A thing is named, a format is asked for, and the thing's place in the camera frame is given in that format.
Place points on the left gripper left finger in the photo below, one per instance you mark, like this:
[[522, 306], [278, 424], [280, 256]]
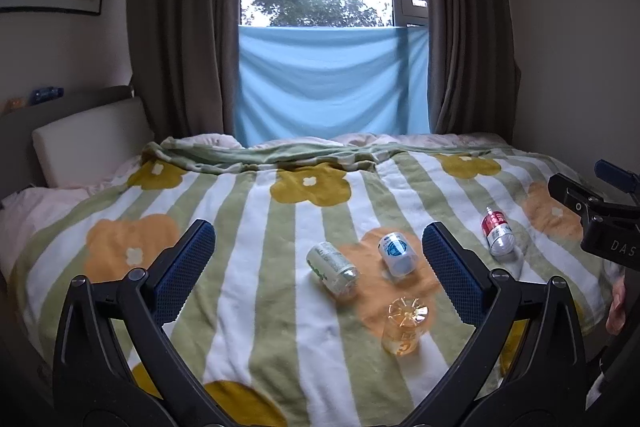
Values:
[[113, 363]]

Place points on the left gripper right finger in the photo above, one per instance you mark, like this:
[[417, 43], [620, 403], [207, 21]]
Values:
[[542, 387]]

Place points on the amber clear plastic cup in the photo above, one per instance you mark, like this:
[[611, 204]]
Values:
[[405, 323]]

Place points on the red label clear cup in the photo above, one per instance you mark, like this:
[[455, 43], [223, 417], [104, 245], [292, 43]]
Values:
[[498, 233]]

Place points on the person's right hand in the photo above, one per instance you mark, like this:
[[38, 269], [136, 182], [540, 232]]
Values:
[[617, 314]]

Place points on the right brown curtain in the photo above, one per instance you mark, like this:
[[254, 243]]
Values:
[[473, 78]]

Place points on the brown curtain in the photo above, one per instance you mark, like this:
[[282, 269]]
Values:
[[473, 78], [185, 63]]

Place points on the floral striped blanket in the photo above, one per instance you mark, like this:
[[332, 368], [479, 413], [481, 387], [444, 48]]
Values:
[[263, 335]]

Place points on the grey bed headboard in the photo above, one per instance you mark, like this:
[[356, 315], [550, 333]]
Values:
[[20, 167]]

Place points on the white headboard cushion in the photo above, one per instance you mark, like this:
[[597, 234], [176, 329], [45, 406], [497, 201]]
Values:
[[85, 148]]

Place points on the blue toy car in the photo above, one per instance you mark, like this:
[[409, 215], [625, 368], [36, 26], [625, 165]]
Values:
[[43, 95]]

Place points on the small orange toy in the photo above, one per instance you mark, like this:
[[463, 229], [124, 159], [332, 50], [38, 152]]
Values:
[[14, 104]]

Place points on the light blue hanging cloth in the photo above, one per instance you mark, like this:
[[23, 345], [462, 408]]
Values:
[[325, 82]]

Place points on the left brown curtain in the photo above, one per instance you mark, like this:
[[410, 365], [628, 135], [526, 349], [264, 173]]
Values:
[[185, 63]]

